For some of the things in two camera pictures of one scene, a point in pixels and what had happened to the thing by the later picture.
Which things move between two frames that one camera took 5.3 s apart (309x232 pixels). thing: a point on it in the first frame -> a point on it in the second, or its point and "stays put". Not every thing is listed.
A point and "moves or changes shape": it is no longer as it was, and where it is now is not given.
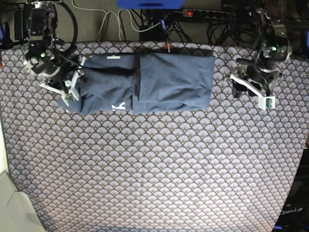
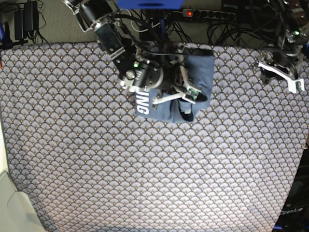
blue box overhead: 150,4 stays put
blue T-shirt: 135,83 moves or changes shape
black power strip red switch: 207,14 stays put
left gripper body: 50,64 -> 143,73
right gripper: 260,66 -> 285,56
